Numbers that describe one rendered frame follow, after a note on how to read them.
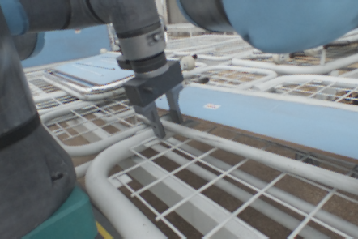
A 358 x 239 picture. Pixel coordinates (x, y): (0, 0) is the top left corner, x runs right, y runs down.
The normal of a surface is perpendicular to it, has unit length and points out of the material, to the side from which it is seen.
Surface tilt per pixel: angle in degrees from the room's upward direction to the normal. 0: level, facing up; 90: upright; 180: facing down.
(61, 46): 90
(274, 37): 100
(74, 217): 90
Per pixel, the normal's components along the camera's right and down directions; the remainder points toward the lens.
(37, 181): 0.85, -0.28
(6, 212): 0.65, -0.13
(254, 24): -0.87, 0.40
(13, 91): 0.99, -0.07
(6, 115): 0.96, 0.02
